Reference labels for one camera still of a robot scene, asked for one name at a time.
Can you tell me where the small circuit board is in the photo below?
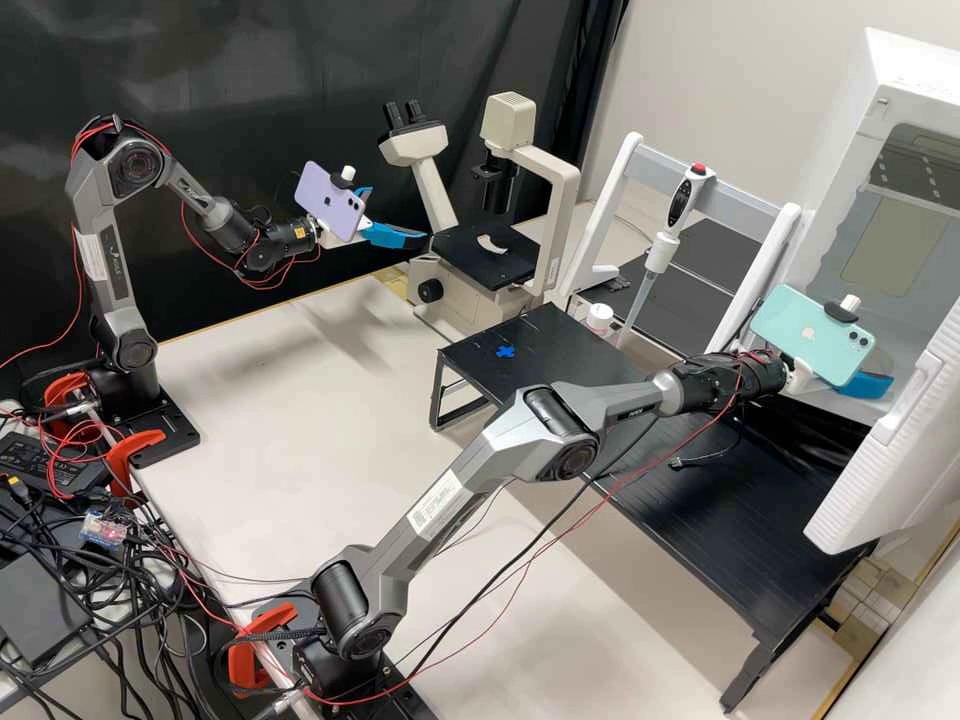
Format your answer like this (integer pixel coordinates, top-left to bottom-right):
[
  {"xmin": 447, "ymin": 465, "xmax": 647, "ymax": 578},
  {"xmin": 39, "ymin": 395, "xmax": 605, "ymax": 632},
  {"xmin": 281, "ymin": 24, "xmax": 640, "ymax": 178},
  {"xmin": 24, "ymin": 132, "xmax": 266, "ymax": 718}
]
[{"xmin": 78, "ymin": 508, "xmax": 127, "ymax": 547}]

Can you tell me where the black platform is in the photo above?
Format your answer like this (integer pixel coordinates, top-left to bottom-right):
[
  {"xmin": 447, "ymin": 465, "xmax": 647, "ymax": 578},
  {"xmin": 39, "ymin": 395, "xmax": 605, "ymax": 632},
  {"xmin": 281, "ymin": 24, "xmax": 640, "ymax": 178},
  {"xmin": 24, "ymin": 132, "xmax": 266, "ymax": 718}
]
[
  {"xmin": 667, "ymin": 213, "xmax": 780, "ymax": 271},
  {"xmin": 581, "ymin": 393, "xmax": 880, "ymax": 714},
  {"xmin": 577, "ymin": 251, "xmax": 755, "ymax": 350},
  {"xmin": 428, "ymin": 302, "xmax": 665, "ymax": 433}
]

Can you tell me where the black power adapter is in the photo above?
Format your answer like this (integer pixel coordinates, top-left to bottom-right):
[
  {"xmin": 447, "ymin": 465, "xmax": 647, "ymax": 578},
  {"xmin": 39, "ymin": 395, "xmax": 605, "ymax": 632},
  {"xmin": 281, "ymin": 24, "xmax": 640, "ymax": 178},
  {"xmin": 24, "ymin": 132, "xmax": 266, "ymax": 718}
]
[{"xmin": 0, "ymin": 433, "xmax": 110, "ymax": 498}]

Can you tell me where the wrist camera phone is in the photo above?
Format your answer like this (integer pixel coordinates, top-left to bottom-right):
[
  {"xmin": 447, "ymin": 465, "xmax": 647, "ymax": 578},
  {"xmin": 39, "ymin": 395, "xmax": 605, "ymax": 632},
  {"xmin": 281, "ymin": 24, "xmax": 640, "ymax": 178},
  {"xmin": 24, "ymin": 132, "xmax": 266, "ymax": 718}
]
[
  {"xmin": 293, "ymin": 161, "xmax": 374, "ymax": 244},
  {"xmin": 748, "ymin": 283, "xmax": 879, "ymax": 391}
]

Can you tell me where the cream microscope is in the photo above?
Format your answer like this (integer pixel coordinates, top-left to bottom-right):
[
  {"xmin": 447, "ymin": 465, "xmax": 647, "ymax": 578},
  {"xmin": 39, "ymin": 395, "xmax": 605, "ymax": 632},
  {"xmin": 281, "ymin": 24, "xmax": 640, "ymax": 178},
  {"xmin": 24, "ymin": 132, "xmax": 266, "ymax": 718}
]
[{"xmin": 377, "ymin": 91, "xmax": 583, "ymax": 325}]

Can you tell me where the right wrist camera phone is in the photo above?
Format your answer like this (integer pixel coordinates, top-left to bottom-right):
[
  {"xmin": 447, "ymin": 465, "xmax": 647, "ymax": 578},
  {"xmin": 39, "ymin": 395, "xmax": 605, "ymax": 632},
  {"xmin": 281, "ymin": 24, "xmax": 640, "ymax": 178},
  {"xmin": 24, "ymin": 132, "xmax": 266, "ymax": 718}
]
[{"xmin": 748, "ymin": 283, "xmax": 879, "ymax": 391}]

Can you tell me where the orange clamp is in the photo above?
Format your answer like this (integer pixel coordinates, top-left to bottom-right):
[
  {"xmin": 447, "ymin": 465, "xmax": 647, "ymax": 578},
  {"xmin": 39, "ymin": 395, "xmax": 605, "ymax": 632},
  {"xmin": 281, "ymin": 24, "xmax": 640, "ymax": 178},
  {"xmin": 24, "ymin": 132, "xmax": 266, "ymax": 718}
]
[
  {"xmin": 43, "ymin": 373, "xmax": 97, "ymax": 425},
  {"xmin": 227, "ymin": 602, "xmax": 299, "ymax": 699},
  {"xmin": 104, "ymin": 429, "xmax": 168, "ymax": 498}
]

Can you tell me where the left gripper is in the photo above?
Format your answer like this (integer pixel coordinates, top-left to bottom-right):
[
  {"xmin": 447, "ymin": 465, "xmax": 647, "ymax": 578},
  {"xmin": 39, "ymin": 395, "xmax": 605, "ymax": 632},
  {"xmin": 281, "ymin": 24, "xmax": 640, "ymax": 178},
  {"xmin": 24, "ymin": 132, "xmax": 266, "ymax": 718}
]
[{"xmin": 352, "ymin": 185, "xmax": 429, "ymax": 249}]

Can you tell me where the pipette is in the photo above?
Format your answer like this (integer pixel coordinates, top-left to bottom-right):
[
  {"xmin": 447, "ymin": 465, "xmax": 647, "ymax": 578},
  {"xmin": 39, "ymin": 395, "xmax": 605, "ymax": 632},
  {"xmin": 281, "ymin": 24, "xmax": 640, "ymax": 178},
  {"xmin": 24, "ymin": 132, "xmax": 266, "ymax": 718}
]
[{"xmin": 616, "ymin": 161, "xmax": 718, "ymax": 348}]

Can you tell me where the white incubator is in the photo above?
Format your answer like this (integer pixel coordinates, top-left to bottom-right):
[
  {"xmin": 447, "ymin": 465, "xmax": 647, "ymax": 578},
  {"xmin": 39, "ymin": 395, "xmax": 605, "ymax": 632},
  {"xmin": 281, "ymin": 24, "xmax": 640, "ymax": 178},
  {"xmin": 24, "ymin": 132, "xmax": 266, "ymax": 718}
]
[{"xmin": 779, "ymin": 26, "xmax": 960, "ymax": 433}]

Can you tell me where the left wrist camera phone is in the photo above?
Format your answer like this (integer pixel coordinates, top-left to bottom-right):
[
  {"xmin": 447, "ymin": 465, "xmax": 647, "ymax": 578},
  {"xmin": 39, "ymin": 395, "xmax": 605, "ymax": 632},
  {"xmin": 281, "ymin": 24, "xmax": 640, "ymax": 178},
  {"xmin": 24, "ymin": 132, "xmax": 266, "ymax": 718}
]
[{"xmin": 293, "ymin": 161, "xmax": 374, "ymax": 244}]

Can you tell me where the black flat box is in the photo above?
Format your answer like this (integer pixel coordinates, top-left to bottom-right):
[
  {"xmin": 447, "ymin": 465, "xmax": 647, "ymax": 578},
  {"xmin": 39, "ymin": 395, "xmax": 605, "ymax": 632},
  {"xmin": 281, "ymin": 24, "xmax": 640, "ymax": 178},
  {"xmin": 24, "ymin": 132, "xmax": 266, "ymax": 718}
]
[{"xmin": 0, "ymin": 553, "xmax": 93, "ymax": 670}]

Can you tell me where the white pipette stand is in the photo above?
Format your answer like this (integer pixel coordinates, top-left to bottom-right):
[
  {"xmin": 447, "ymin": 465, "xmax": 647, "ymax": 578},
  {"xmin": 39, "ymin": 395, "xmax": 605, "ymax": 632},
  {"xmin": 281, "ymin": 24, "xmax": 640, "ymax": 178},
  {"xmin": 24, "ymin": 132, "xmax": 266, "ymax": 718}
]
[{"xmin": 558, "ymin": 131, "xmax": 804, "ymax": 354}]

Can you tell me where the black cable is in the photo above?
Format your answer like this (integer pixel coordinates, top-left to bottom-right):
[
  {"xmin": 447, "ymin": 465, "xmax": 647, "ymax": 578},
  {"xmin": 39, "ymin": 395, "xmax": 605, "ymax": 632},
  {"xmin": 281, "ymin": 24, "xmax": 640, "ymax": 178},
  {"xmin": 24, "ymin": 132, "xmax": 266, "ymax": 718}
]
[{"xmin": 672, "ymin": 404, "xmax": 748, "ymax": 472}]

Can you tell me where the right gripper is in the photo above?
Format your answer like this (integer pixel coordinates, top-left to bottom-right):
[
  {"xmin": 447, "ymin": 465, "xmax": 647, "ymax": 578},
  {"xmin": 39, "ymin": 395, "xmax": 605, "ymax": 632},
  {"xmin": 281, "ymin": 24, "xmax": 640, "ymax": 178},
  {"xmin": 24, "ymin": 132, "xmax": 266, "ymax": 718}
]
[{"xmin": 785, "ymin": 358, "xmax": 895, "ymax": 400}]

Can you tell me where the incubator door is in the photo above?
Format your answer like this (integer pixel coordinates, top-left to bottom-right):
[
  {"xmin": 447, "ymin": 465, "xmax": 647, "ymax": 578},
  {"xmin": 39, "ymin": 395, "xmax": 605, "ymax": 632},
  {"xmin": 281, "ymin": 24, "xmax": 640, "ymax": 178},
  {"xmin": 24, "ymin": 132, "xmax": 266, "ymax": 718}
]
[{"xmin": 802, "ymin": 303, "xmax": 960, "ymax": 556}]

